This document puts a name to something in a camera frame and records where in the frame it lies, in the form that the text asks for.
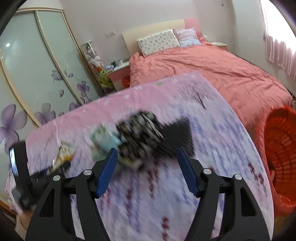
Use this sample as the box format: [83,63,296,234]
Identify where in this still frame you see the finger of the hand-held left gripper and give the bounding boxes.
[30,161,71,185]

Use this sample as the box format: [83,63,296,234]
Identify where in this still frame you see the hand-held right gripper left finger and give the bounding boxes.
[25,148,118,241]

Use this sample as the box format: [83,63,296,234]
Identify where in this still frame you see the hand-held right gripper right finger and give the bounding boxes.
[177,147,271,241]

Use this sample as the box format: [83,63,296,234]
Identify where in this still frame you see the shiny yellow wrapper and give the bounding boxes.
[51,144,75,173]

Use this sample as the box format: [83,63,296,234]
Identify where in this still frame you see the dark knitted cloth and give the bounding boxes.
[159,117,195,159]

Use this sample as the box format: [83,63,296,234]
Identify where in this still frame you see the black floral scrunchie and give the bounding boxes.
[117,111,166,171]

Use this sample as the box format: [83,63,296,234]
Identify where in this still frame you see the orange plastic laundry basket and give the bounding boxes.
[254,105,296,214]

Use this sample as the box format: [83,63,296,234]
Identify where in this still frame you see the pink floral tablecloth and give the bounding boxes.
[5,71,274,241]

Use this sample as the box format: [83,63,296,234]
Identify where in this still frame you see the green plush toy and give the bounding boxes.
[97,68,115,90]

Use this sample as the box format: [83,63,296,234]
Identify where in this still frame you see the pink nightstand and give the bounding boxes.
[107,62,130,91]
[209,41,228,51]

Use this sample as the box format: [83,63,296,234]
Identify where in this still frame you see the frosted glass sliding wardrobe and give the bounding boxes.
[0,9,101,163]

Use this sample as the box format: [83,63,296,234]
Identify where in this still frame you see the coral pink duvet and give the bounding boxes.
[128,37,294,133]

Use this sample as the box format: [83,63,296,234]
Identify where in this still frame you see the hanging plush toy organizer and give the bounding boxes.
[82,40,103,70]

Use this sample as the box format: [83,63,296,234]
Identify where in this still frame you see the white floral pillow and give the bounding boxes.
[137,29,181,57]

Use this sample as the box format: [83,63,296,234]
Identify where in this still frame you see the pink striped pillow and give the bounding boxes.
[173,28,201,48]

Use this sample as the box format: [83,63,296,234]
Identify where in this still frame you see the beige and pink headboard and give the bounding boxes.
[122,18,204,57]

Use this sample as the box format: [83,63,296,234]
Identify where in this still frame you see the pink curtain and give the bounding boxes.
[260,0,296,78]

